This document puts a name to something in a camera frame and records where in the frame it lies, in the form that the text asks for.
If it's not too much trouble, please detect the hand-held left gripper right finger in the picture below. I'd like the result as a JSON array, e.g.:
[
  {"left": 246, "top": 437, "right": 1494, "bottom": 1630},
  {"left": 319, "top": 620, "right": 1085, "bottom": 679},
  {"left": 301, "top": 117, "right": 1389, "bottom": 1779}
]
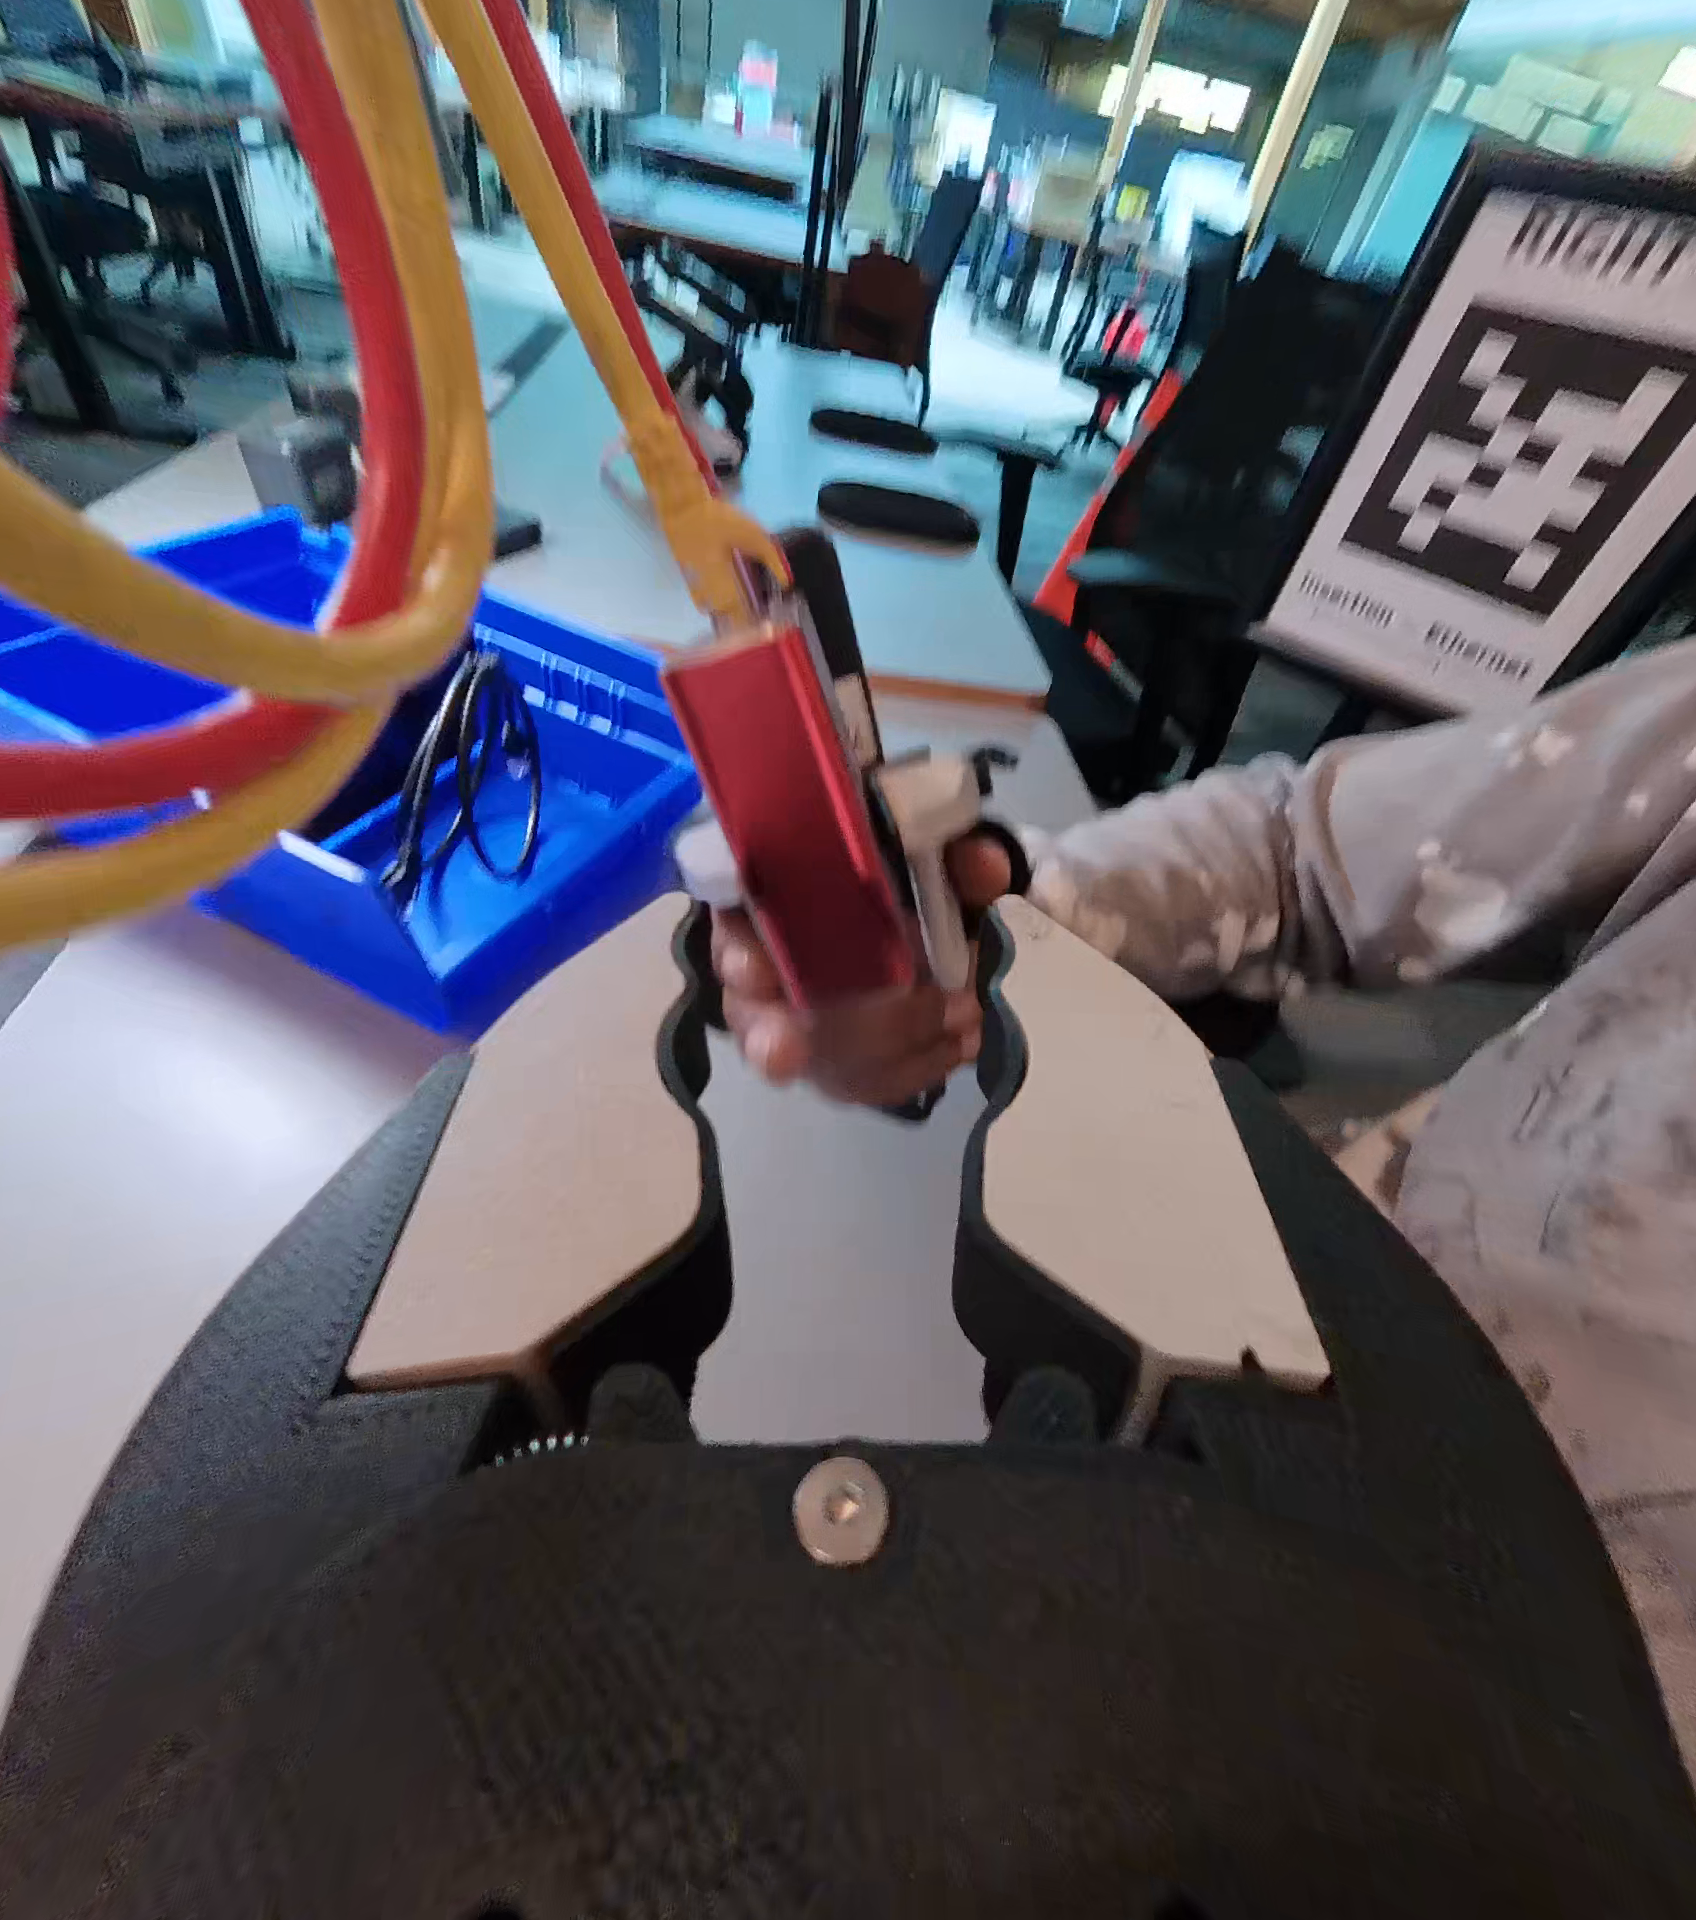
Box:
[{"left": 951, "top": 893, "right": 1336, "bottom": 1407}]

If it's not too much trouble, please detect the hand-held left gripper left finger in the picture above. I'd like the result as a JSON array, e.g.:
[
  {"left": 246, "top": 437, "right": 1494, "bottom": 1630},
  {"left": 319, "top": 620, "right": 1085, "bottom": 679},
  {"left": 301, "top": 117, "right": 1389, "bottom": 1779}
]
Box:
[{"left": 343, "top": 891, "right": 735, "bottom": 1398}]

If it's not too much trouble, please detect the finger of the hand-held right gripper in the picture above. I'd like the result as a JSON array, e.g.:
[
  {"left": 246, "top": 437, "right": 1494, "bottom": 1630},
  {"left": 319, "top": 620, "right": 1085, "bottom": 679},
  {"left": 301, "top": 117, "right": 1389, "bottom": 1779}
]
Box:
[
  {"left": 780, "top": 528, "right": 987, "bottom": 995},
  {"left": 675, "top": 821, "right": 749, "bottom": 912}
]

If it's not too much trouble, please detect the red ethernet adapter box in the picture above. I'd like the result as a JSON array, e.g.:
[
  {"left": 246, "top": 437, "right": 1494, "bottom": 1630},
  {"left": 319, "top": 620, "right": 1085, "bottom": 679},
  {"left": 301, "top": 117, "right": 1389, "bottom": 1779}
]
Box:
[{"left": 657, "top": 626, "right": 929, "bottom": 1009}]

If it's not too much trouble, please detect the blue plastic bin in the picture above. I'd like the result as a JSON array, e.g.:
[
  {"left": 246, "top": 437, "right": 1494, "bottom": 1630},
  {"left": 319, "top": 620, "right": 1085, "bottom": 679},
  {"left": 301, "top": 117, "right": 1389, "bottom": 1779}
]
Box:
[{"left": 0, "top": 506, "right": 708, "bottom": 1038}]

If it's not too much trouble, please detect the red ethernet cable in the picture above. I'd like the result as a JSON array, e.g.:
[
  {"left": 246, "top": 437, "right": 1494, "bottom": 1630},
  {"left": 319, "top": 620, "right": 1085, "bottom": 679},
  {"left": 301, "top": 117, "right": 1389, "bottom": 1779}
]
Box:
[{"left": 0, "top": 0, "right": 722, "bottom": 823}]

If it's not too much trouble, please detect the yellow ethernet cable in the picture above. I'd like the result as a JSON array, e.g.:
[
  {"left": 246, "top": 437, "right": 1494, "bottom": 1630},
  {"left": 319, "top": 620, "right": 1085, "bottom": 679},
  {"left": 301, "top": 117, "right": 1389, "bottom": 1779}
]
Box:
[{"left": 0, "top": 0, "right": 798, "bottom": 969}]

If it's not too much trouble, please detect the person's right forearm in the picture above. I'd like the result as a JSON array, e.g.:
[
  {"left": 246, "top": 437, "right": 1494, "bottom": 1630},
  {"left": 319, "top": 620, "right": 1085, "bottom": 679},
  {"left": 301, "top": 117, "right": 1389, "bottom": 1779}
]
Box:
[{"left": 1021, "top": 606, "right": 1696, "bottom": 1004}]

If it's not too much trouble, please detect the person's right hand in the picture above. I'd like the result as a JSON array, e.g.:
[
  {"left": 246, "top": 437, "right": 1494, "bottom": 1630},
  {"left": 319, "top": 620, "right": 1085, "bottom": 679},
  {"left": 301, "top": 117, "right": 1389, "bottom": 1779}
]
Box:
[{"left": 711, "top": 832, "right": 1018, "bottom": 1120}]

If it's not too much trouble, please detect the black red office chair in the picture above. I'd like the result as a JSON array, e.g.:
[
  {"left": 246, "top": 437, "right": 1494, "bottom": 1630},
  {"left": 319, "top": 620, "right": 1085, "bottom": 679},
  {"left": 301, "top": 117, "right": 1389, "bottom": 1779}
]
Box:
[{"left": 1034, "top": 240, "right": 1390, "bottom": 797}]

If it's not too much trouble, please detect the person's patterned grey shirt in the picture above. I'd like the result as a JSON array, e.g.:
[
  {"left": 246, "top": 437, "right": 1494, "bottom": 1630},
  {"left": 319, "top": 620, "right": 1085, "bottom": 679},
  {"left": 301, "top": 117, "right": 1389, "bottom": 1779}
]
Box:
[{"left": 1334, "top": 839, "right": 1696, "bottom": 1920}]

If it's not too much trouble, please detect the framed tag sign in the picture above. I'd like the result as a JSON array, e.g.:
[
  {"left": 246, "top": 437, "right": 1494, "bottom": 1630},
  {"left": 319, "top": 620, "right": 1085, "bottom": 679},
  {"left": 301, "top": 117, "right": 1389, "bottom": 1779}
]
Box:
[{"left": 1244, "top": 141, "right": 1696, "bottom": 721}]

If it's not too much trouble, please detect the black coiled cable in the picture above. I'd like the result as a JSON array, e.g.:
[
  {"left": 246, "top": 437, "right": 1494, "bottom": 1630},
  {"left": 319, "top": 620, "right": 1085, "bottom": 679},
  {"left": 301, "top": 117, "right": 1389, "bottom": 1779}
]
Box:
[{"left": 382, "top": 648, "right": 548, "bottom": 918}]

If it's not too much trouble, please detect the grey action camera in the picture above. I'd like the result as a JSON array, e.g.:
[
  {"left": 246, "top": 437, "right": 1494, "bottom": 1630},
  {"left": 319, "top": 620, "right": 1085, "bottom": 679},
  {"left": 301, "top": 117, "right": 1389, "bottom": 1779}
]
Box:
[{"left": 241, "top": 382, "right": 370, "bottom": 528}]

